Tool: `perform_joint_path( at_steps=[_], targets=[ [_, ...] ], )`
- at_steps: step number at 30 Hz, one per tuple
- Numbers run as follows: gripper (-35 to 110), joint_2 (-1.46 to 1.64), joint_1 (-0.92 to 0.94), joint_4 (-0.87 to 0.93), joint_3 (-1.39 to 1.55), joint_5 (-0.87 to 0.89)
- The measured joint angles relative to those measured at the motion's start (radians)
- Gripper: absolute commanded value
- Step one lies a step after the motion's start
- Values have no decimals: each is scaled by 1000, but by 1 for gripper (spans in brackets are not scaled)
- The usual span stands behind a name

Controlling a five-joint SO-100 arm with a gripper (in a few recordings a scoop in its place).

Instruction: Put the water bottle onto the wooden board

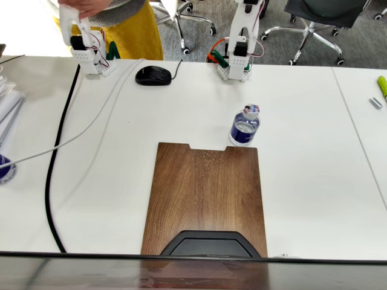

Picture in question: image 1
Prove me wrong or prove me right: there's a person's left hand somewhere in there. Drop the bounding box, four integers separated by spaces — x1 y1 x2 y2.
59 0 106 18

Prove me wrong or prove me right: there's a white leader robot arm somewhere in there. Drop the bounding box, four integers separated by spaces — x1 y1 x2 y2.
59 4 118 78

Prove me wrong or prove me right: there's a blue label water bottle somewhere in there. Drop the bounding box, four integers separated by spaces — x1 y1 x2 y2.
228 103 261 147

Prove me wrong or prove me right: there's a person's left forearm grey sleeve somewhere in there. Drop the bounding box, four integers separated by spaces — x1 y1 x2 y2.
89 0 146 28

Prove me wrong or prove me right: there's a brown wooden board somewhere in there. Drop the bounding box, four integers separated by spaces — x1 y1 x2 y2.
140 141 268 258

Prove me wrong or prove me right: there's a green clamp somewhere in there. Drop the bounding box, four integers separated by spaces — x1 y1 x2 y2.
208 50 230 69
106 40 121 60

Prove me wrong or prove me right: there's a person in yellow trousers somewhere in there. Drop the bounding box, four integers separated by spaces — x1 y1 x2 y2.
53 0 164 61

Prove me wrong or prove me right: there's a black computer mouse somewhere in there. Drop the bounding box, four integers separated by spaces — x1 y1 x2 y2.
135 65 172 87

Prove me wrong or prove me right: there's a white office chair chrome base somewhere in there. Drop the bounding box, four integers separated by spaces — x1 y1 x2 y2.
150 0 217 56

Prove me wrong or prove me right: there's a black office chair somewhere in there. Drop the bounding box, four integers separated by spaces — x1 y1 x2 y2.
259 0 373 66

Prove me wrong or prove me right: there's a black Philips monitor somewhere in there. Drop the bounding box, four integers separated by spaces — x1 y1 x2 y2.
0 230 387 290

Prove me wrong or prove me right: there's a green screwdriver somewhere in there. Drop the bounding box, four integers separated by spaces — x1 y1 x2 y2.
377 75 387 105

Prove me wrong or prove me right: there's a white cable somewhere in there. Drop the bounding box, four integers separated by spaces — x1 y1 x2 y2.
0 58 146 170

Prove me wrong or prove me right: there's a thin black mouse cable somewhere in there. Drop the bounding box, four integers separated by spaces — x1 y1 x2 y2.
170 59 184 81

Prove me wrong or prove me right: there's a thick black cable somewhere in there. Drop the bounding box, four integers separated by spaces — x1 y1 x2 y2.
44 62 81 254

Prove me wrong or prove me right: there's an orange cable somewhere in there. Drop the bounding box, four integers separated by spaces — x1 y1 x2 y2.
207 37 227 63

